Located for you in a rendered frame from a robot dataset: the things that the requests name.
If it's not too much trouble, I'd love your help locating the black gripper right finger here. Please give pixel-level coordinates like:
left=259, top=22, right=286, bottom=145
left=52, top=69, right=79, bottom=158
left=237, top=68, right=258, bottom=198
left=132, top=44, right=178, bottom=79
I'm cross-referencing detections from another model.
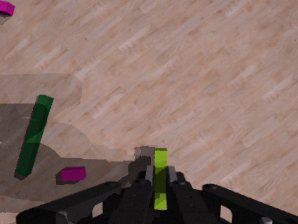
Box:
left=166, top=166, right=298, bottom=224

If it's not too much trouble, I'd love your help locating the dark green rod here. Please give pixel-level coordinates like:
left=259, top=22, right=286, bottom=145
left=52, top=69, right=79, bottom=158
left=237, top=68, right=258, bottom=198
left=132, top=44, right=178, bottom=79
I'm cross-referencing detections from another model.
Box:
left=16, top=95, right=54, bottom=177

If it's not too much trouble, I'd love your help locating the lime green rod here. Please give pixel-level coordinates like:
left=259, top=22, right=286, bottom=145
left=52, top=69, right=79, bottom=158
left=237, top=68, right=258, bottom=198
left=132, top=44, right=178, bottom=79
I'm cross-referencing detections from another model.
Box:
left=154, top=148, right=167, bottom=209

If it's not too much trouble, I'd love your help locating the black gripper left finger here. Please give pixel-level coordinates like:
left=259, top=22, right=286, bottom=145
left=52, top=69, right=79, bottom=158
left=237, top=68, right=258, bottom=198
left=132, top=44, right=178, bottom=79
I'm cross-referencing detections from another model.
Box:
left=16, top=165, right=155, bottom=224

